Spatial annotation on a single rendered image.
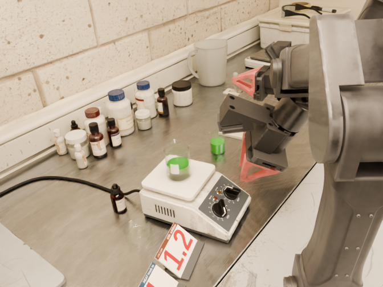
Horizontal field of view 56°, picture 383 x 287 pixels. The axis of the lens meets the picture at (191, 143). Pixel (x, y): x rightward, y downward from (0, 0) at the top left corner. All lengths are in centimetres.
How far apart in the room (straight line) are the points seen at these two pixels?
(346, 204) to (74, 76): 93
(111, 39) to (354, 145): 100
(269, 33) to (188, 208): 120
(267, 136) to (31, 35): 70
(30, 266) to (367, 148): 62
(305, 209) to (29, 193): 64
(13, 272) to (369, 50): 67
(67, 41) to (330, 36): 89
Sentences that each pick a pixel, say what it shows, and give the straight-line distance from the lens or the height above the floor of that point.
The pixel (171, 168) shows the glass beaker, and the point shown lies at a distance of 70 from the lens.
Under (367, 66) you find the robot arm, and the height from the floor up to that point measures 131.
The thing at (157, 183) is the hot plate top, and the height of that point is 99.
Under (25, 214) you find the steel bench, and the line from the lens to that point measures 90.
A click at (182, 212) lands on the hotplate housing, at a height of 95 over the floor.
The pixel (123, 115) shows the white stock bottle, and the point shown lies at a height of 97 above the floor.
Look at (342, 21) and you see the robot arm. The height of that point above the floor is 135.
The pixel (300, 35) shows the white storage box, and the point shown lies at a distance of 168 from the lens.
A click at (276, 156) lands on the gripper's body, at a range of 63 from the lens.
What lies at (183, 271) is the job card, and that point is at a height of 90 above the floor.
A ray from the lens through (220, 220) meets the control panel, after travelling 70.
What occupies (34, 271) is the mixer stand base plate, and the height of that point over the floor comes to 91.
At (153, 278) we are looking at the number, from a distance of 64.
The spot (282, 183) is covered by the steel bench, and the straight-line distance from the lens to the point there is 87.
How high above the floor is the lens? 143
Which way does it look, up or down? 31 degrees down
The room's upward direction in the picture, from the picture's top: 4 degrees counter-clockwise
